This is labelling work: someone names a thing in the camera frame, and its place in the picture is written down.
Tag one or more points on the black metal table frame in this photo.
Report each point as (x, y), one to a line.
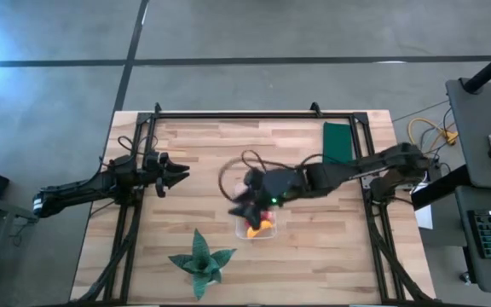
(250, 115)

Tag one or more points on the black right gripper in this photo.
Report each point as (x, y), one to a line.
(271, 185)

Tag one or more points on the folded dark green cloth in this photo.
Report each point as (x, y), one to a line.
(337, 143)

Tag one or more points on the black pole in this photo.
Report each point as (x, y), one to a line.
(490, 68)

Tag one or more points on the pink peach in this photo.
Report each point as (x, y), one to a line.
(240, 187)

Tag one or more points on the white paper sheet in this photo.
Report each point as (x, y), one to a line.
(424, 217)

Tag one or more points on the black desk beam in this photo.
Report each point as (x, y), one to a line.
(437, 187)

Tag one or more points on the dark grey desk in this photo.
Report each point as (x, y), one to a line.
(471, 273)

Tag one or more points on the green artificial plant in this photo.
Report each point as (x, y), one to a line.
(202, 264)

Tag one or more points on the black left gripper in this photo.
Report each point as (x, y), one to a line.
(154, 168)

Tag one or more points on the clear plastic tupperware container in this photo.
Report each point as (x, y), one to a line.
(271, 233)

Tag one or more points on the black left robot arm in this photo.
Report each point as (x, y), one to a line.
(92, 187)

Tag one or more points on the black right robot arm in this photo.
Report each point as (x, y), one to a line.
(356, 170)

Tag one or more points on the yellow banana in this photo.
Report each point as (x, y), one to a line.
(259, 231)

